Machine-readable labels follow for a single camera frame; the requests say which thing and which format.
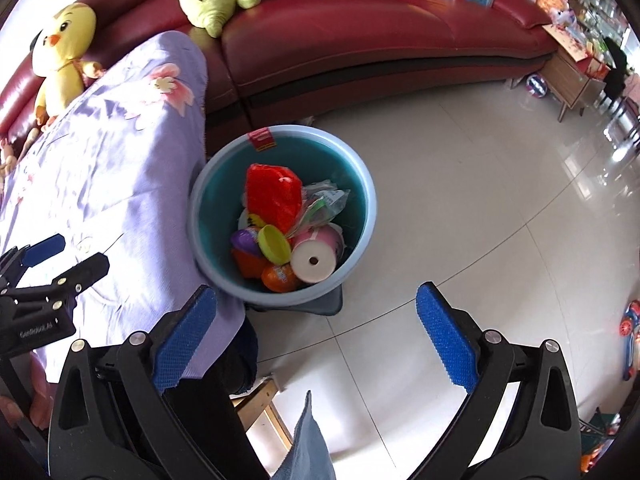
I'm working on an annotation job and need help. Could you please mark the purple plastic capsule half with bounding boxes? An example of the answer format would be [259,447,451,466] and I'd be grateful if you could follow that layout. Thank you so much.
[231,227,263,256]

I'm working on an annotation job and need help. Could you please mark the orange and green jelly cup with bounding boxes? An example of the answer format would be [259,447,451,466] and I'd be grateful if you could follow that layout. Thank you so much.
[261,264,303,293]

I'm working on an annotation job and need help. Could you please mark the blue plastic basin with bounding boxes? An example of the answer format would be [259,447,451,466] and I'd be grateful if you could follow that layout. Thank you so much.
[188,125,377,310]

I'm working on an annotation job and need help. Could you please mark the person's left hand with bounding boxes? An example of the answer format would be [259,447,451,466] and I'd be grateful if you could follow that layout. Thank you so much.
[0,360,53,433]

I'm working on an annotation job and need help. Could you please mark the red and blue toy car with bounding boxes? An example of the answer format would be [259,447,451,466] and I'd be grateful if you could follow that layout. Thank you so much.
[620,300,640,382]

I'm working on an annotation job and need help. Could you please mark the wooden side table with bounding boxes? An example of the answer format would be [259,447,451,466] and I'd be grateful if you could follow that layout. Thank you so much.
[542,24,608,123]

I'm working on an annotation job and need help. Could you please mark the beige plush toy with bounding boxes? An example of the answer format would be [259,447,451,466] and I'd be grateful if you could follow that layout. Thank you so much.
[0,127,38,196]

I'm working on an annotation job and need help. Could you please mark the clear wrapper with green print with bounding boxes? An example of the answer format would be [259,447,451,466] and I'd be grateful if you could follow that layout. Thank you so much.
[290,180,351,236]

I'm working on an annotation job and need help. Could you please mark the red plastic bag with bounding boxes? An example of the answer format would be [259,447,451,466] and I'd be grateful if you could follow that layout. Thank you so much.
[245,162,303,236]

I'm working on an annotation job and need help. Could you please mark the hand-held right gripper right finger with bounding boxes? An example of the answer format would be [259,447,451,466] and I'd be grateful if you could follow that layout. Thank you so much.
[415,281,583,480]

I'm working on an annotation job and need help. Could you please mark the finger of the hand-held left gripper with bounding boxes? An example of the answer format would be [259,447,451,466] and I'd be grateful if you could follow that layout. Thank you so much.
[12,252,111,307]
[0,234,67,286]

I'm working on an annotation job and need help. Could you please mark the purple floral tablecloth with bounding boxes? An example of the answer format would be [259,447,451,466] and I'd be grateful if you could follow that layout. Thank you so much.
[0,31,247,396]

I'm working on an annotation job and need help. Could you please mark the yellow chick plush toy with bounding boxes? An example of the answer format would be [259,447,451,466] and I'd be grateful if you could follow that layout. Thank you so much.
[31,2,103,128]

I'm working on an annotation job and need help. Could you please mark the wooden stool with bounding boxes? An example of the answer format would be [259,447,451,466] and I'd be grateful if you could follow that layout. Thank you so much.
[232,375,294,453]

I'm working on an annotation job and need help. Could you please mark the pink paper cup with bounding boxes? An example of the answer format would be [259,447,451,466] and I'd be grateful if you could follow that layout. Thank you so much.
[291,224,346,286]

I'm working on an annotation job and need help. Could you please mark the red leather sofa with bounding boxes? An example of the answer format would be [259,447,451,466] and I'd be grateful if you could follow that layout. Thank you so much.
[0,0,561,146]

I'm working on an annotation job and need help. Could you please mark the orange snack packet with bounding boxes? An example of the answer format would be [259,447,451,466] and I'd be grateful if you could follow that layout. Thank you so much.
[232,249,271,281]

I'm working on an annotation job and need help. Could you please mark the dark cloth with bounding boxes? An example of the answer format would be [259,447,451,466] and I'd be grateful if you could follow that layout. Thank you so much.
[215,317,259,396]

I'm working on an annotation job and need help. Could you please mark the blue cloth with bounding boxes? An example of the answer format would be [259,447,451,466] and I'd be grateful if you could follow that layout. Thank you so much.
[271,390,337,480]

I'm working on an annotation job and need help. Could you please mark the black chair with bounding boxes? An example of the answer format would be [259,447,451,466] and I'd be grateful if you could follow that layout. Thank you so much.
[602,35,631,106]

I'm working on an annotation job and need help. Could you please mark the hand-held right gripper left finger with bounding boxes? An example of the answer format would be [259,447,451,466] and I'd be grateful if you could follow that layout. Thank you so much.
[47,284,218,480]

